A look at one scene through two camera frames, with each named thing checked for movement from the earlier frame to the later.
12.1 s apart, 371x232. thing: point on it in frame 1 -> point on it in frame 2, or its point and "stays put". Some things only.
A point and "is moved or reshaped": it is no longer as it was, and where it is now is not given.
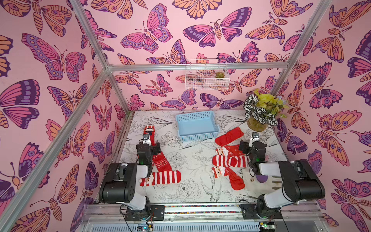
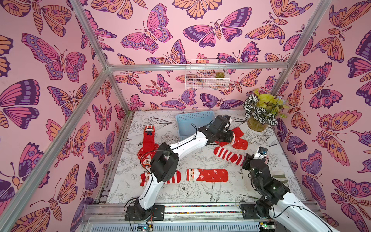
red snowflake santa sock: x=236 y=180 -> x=207 y=175
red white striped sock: x=239 y=161 -> x=224 y=153
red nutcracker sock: x=150 y=129 stays put
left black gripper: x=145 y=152 -> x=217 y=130
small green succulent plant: x=220 y=75 stays put
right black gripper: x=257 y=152 -> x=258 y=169
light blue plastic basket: x=197 y=126 stays put
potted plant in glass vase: x=262 y=109 stays put
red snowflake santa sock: x=229 y=150 is moved or reshaped
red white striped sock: x=161 y=178 stays put
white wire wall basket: x=200 y=74 stays put
